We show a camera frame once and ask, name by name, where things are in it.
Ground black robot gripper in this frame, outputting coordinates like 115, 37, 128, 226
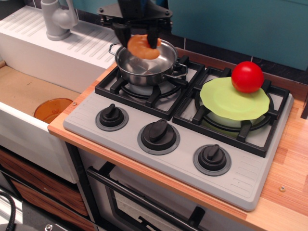
97, 0, 173, 49

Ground orange toy croissant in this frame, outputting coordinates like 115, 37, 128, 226
127, 35, 160, 60

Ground red toy apple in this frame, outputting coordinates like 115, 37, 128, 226
231, 61, 264, 93

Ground stainless steel pot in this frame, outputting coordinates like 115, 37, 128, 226
109, 40, 188, 87

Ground black left stove knob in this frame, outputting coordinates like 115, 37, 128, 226
95, 103, 129, 132

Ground black stove knob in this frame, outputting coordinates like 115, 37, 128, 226
95, 103, 129, 132
193, 144, 231, 177
137, 119, 180, 155

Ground light green plate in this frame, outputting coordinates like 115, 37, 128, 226
199, 77, 270, 121

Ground black middle stove knob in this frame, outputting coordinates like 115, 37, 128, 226
137, 119, 180, 155

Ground black right stove knob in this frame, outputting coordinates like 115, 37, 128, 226
193, 144, 231, 177

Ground grey toy stove top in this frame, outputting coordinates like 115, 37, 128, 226
63, 64, 295, 212

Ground black left burner grate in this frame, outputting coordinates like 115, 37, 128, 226
95, 56, 205, 120

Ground black burner grate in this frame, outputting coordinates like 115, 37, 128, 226
173, 67, 294, 157
95, 56, 205, 120

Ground grey toy faucet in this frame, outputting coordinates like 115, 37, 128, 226
41, 0, 78, 41

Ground white toy sink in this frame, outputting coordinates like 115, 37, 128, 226
0, 6, 118, 183

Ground orange sink drain plug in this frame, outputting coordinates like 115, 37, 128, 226
34, 98, 73, 124

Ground teal cabinet panels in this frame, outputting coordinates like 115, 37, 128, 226
72, 0, 308, 70

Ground black right burner grate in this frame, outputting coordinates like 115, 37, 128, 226
173, 67, 294, 157

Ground wooden drawer fronts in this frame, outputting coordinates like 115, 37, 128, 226
0, 147, 95, 231

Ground oven door with handle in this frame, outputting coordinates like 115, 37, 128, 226
86, 162, 249, 231

